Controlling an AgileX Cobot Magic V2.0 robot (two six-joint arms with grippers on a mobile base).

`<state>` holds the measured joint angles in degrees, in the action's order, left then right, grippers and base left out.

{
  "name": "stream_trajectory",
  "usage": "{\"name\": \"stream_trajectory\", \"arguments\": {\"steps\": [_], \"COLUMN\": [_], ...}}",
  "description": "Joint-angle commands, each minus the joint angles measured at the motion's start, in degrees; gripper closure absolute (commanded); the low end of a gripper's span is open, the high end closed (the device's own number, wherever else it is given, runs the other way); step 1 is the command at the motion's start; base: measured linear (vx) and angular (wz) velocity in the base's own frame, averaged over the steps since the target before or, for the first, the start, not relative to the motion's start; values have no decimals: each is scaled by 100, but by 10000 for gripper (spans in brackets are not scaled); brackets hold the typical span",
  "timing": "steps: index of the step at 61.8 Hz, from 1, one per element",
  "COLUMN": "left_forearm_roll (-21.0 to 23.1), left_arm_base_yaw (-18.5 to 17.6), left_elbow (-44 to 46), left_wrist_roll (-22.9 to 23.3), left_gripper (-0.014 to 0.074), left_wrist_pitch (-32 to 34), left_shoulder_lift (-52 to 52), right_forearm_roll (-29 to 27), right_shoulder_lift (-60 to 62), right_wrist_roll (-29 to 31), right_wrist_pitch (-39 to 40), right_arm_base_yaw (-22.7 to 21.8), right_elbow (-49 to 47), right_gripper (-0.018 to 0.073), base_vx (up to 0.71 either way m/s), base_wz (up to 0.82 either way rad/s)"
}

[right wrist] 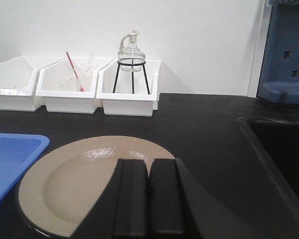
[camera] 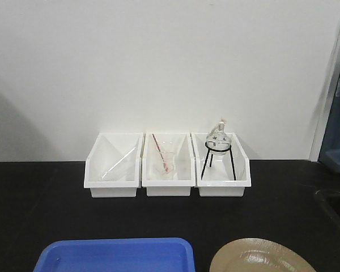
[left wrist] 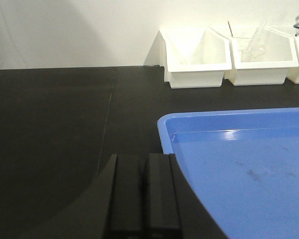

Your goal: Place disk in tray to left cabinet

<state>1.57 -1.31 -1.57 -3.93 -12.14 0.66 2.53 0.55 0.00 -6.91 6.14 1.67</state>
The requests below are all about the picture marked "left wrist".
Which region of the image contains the white storage bin left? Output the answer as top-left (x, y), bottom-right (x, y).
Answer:
top-left (159, 28), bottom-right (232, 89)

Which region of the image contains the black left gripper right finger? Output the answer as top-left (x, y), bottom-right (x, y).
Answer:
top-left (148, 153), bottom-right (226, 239)

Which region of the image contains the white storage bin middle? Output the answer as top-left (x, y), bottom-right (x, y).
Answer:
top-left (224, 26), bottom-right (299, 86)

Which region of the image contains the blue plastic tray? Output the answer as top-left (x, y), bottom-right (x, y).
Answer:
top-left (157, 108), bottom-right (299, 239)

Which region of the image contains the small glass beaker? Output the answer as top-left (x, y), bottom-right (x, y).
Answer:
top-left (239, 37), bottom-right (265, 62)

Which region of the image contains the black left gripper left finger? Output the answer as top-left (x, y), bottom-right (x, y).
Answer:
top-left (22, 154), bottom-right (143, 239)

